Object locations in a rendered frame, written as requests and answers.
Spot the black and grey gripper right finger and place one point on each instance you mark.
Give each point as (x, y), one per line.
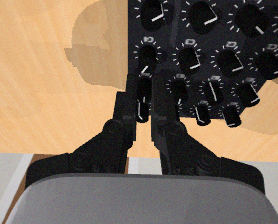
(181, 154)

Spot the black knob box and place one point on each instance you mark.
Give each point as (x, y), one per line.
(198, 54)

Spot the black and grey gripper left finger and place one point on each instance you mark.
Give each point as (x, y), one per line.
(104, 153)

